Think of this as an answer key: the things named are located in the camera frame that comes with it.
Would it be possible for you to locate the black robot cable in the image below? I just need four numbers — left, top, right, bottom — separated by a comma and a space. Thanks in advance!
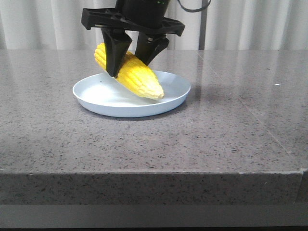
177, 0, 212, 13

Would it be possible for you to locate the yellow plastic corn cob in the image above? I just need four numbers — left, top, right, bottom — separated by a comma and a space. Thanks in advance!
94, 42, 165, 101

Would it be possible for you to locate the light blue round plate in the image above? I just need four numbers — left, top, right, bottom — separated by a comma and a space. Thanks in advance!
73, 71, 191, 118

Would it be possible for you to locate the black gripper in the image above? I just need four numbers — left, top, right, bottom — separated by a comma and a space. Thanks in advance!
81, 0, 185, 78

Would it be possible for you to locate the grey pleated curtain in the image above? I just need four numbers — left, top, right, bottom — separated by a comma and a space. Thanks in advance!
0, 0, 308, 50

